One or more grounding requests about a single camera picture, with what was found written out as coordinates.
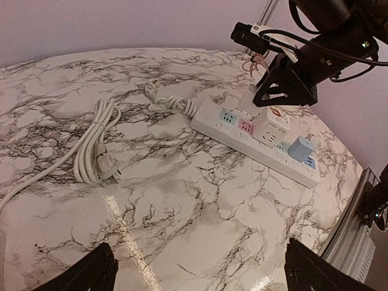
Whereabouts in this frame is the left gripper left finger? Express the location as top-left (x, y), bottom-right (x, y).
top-left (36, 242), bottom-right (118, 291)

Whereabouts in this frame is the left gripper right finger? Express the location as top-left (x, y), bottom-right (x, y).
top-left (284, 238), bottom-right (373, 291)

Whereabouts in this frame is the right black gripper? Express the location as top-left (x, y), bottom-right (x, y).
top-left (253, 54), bottom-right (333, 107)

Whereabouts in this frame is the white charger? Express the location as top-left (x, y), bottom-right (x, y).
top-left (252, 106), bottom-right (290, 148)

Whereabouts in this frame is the white multicolour power strip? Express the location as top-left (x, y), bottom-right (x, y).
top-left (190, 101), bottom-right (320, 189)

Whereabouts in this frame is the light blue cube charger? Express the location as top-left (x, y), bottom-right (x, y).
top-left (287, 136), bottom-right (315, 162)

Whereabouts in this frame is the white power cord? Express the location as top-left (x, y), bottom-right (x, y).
top-left (0, 98), bottom-right (122, 210)

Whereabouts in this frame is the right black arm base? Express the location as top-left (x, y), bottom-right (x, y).
top-left (358, 166), bottom-right (387, 231)

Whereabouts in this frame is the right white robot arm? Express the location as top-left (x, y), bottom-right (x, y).
top-left (251, 1), bottom-right (387, 107)

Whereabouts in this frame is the thin pink cable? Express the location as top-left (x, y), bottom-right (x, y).
top-left (241, 51), bottom-right (270, 79)

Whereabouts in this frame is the aluminium front table rail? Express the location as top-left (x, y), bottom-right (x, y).
top-left (318, 168), bottom-right (379, 283)

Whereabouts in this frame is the right aluminium corner post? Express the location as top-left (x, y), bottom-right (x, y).
top-left (256, 0), bottom-right (279, 25)

